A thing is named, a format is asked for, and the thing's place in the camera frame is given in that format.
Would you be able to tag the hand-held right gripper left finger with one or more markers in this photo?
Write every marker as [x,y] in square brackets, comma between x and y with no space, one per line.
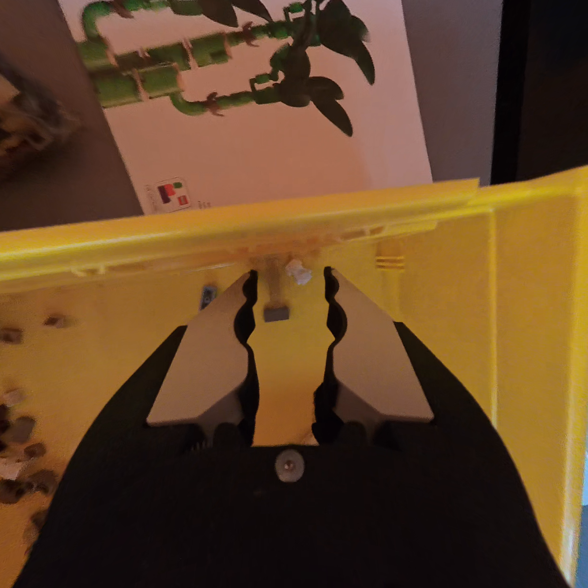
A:
[202,376]

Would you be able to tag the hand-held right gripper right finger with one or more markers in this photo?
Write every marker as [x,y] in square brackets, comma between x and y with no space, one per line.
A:
[376,376]

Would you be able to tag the yellow plastic bin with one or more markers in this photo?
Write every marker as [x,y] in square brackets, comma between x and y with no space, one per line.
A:
[528,321]

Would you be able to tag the clear zip bag green seal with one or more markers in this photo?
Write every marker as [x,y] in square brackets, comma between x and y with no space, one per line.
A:
[59,105]

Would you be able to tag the grey desk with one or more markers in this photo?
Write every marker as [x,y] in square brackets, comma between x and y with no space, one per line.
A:
[69,202]

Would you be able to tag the blue-grey small toy plate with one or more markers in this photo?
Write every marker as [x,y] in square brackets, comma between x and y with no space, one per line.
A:
[209,296]

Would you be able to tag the clear long toy plate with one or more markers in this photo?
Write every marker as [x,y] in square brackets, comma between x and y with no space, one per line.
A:
[273,280]

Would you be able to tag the white square toy brick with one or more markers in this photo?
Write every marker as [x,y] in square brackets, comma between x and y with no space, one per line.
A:
[298,271]

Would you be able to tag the toy instruction booklet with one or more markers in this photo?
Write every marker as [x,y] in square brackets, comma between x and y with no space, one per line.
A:
[275,151]

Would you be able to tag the pile of mixed toy bricks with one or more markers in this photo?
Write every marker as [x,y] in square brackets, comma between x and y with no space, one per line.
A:
[23,138]

